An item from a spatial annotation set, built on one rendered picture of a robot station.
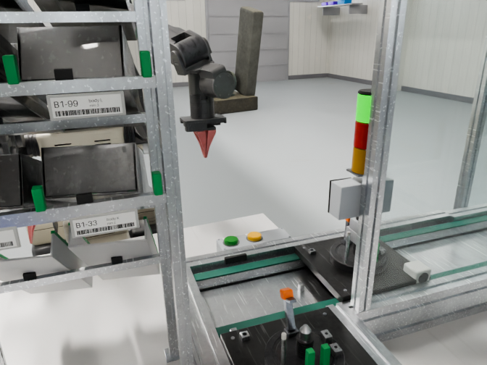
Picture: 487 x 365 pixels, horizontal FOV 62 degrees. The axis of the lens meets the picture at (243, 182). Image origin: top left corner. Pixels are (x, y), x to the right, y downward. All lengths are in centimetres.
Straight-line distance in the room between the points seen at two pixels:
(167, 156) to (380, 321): 63
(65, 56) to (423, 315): 89
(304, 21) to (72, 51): 1253
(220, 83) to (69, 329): 68
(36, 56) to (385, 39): 52
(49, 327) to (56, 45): 73
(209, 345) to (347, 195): 40
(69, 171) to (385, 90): 52
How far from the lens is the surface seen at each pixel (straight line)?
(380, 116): 76
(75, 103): 54
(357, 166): 80
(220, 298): 102
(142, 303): 113
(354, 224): 103
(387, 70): 75
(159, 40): 54
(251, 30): 781
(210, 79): 89
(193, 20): 1172
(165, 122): 55
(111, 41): 59
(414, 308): 103
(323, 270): 103
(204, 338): 85
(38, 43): 61
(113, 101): 53
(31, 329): 115
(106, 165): 62
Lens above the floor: 153
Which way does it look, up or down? 21 degrees down
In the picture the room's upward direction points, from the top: 1 degrees counter-clockwise
